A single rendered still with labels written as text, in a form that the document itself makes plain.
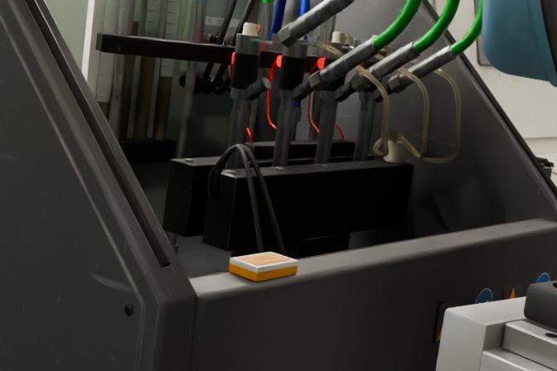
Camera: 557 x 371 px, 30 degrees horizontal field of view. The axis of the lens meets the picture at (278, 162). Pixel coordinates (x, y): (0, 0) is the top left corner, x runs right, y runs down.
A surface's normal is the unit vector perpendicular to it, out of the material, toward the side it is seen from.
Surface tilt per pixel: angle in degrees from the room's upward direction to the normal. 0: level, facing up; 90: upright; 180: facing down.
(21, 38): 90
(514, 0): 114
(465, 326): 90
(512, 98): 76
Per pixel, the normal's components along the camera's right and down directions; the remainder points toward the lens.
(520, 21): -0.18, 0.62
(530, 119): 0.77, -0.04
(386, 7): -0.64, 0.04
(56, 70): 0.61, -0.58
